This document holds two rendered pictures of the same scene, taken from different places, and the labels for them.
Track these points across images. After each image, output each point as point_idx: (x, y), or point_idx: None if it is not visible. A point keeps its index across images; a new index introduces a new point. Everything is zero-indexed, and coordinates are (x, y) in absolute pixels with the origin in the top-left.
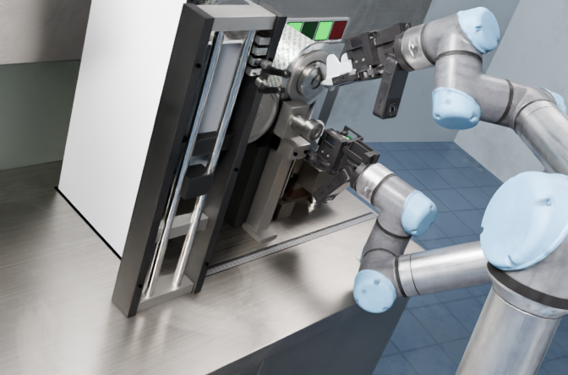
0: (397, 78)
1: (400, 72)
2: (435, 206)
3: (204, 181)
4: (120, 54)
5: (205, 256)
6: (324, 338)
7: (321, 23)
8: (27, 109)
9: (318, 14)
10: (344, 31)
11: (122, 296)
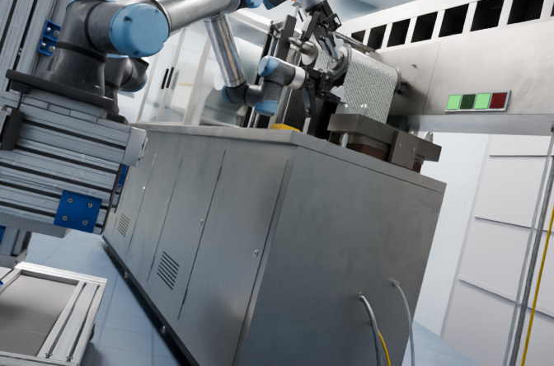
0: (307, 20)
1: (308, 16)
2: (268, 56)
3: (262, 78)
4: None
5: (257, 117)
6: (244, 161)
7: (479, 95)
8: None
9: (477, 90)
10: (506, 101)
11: None
